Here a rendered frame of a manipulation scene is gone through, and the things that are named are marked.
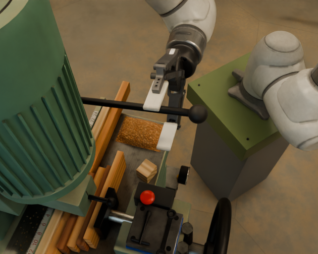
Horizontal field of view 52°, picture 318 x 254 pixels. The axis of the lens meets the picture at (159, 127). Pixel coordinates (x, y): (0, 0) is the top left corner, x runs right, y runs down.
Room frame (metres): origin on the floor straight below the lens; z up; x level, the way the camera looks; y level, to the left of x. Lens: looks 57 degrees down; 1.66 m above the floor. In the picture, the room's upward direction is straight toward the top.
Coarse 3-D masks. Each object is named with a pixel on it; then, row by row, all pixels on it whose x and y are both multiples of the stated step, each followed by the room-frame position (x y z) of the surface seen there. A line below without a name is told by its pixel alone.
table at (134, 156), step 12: (120, 120) 0.51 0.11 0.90; (108, 144) 0.43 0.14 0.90; (120, 144) 0.43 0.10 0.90; (108, 156) 0.39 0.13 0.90; (132, 156) 0.39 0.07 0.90; (144, 156) 0.39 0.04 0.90; (156, 156) 0.39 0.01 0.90; (132, 168) 0.36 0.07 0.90; (132, 180) 0.33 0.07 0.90; (156, 180) 0.33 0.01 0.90; (120, 192) 0.30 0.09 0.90; (132, 192) 0.30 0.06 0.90; (120, 204) 0.26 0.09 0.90; (108, 240) 0.18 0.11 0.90; (72, 252) 0.15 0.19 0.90; (84, 252) 0.15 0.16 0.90; (96, 252) 0.15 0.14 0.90; (108, 252) 0.15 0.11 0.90
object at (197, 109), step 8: (88, 104) 0.38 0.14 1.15; (96, 104) 0.37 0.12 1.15; (104, 104) 0.37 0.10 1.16; (112, 104) 0.37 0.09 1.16; (120, 104) 0.36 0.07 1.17; (128, 104) 0.36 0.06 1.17; (136, 104) 0.36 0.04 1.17; (200, 104) 0.34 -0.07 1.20; (160, 112) 0.34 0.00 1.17; (168, 112) 0.34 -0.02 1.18; (176, 112) 0.33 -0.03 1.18; (184, 112) 0.33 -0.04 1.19; (192, 112) 0.32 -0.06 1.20; (200, 112) 0.32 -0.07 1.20; (192, 120) 0.32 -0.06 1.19; (200, 120) 0.31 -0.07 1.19
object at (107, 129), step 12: (120, 96) 0.56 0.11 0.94; (120, 108) 0.53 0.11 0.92; (108, 120) 0.48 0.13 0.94; (108, 132) 0.44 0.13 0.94; (96, 144) 0.41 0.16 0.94; (96, 156) 0.37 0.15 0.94; (96, 168) 0.35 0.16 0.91; (60, 228) 0.20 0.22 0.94; (48, 252) 0.15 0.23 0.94; (60, 252) 0.15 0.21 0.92
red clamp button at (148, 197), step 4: (144, 192) 0.25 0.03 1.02; (148, 192) 0.25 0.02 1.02; (152, 192) 0.25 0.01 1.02; (140, 196) 0.24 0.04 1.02; (144, 196) 0.24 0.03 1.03; (148, 196) 0.24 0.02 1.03; (152, 196) 0.24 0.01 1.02; (144, 200) 0.23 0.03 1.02; (148, 200) 0.23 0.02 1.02; (152, 200) 0.23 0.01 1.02; (144, 204) 0.22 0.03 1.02; (148, 204) 0.22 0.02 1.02
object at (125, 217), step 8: (112, 192) 0.26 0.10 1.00; (104, 208) 0.22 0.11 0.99; (112, 208) 0.24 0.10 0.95; (104, 216) 0.21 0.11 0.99; (112, 216) 0.22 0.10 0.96; (120, 216) 0.22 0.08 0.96; (128, 216) 0.22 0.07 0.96; (96, 224) 0.19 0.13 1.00; (104, 224) 0.20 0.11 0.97; (104, 232) 0.19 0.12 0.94
